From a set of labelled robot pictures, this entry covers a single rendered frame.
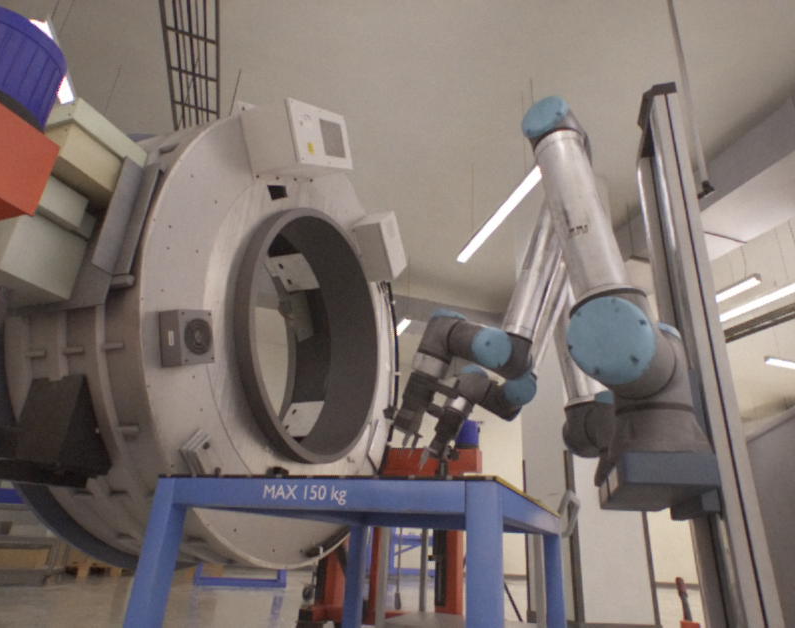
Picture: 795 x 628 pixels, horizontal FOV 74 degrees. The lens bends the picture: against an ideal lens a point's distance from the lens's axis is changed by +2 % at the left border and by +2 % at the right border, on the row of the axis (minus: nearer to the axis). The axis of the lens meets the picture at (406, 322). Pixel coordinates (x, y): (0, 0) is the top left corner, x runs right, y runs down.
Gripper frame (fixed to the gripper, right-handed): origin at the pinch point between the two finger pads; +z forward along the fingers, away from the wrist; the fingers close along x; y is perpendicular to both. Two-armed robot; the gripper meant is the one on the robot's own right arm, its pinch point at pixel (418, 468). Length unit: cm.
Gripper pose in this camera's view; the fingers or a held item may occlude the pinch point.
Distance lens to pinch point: 163.6
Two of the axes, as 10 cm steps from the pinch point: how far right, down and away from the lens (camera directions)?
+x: 0.8, 5.0, 8.6
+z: -4.6, 7.9, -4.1
